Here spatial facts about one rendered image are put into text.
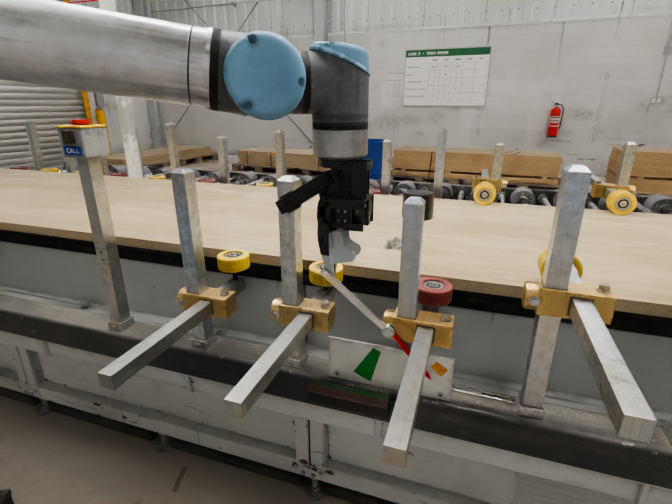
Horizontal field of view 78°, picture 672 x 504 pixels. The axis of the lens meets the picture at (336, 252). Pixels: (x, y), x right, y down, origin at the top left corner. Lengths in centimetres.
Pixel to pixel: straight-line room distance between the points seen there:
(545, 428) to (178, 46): 85
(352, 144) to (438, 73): 733
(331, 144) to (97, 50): 32
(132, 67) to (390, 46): 779
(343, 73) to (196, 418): 135
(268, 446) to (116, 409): 64
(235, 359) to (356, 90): 67
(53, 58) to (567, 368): 110
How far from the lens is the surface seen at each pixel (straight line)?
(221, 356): 105
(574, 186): 75
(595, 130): 794
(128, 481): 183
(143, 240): 130
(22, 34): 55
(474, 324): 107
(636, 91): 800
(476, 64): 789
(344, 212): 69
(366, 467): 148
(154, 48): 52
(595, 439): 94
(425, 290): 87
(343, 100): 65
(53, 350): 156
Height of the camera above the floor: 127
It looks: 20 degrees down
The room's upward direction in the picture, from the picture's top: straight up
